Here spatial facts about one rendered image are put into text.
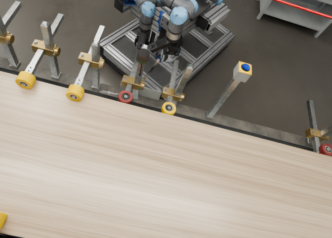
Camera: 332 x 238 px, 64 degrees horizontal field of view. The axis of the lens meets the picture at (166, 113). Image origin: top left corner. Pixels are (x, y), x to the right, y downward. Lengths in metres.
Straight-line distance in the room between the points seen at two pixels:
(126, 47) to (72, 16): 0.82
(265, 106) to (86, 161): 2.18
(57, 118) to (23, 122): 0.15
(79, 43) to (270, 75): 2.16
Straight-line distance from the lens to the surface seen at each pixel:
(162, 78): 2.48
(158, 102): 1.74
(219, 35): 3.11
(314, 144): 1.96
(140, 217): 1.27
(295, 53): 3.86
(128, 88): 1.57
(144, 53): 1.32
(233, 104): 2.86
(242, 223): 1.42
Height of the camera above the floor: 2.15
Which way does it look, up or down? 58 degrees down
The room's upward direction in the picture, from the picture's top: 25 degrees clockwise
